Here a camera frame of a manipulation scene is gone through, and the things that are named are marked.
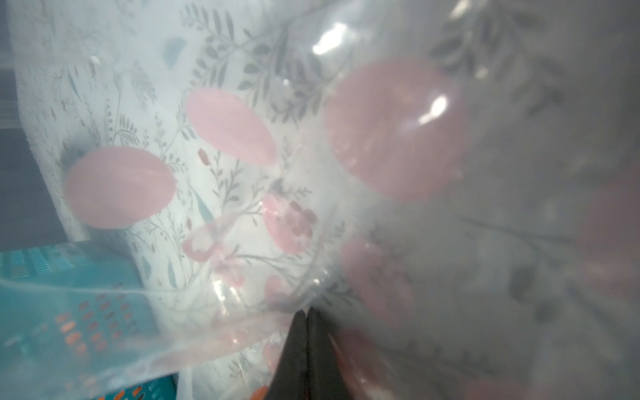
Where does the teal plastic basket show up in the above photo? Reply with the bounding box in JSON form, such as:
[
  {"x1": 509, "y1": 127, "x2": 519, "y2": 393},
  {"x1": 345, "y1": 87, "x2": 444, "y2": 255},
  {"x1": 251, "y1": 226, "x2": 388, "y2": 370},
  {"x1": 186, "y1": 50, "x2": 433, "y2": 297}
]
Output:
[{"x1": 1, "y1": 242, "x2": 177, "y2": 399}]

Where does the clear zip-top bag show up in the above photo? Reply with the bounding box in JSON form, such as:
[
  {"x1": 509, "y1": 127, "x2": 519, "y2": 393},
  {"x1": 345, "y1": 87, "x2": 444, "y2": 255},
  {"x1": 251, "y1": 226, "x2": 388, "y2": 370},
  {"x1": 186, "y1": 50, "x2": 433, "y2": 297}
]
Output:
[{"x1": 1, "y1": 1, "x2": 639, "y2": 399}]

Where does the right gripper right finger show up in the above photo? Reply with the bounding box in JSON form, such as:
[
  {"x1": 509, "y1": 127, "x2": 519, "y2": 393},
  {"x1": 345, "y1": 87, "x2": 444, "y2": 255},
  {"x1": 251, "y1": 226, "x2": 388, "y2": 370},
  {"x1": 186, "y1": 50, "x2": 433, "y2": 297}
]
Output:
[{"x1": 307, "y1": 308, "x2": 353, "y2": 400}]

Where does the small bag orange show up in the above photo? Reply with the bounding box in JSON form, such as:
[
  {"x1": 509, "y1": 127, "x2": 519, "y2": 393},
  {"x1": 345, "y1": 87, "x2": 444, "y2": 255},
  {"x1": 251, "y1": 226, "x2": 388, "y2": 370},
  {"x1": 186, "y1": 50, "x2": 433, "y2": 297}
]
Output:
[{"x1": 250, "y1": 386, "x2": 269, "y2": 400}]

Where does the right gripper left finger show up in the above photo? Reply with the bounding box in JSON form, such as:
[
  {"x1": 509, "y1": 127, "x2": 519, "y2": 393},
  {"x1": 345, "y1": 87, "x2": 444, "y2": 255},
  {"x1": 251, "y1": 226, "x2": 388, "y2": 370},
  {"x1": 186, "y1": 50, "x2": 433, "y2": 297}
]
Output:
[{"x1": 263, "y1": 311, "x2": 308, "y2": 400}]

